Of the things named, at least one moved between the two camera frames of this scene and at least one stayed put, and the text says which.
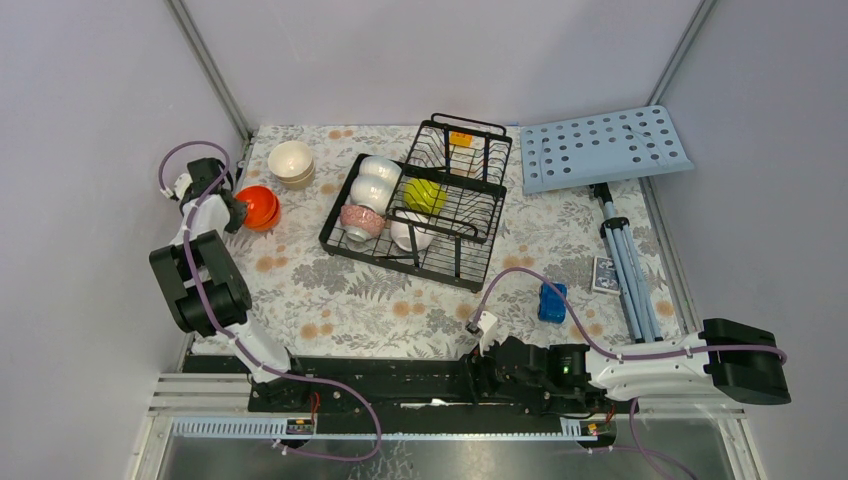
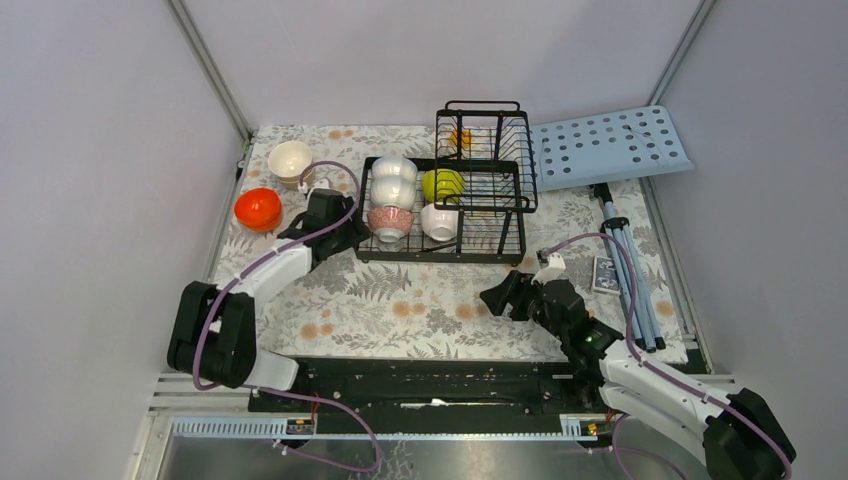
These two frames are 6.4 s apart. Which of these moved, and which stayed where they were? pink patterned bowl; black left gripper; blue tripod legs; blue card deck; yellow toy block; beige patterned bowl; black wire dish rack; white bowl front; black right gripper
Moved: pink patterned bowl; white bowl front; black right gripper; black wire dish rack; black left gripper
Stayed: beige patterned bowl; blue tripod legs; yellow toy block; blue card deck
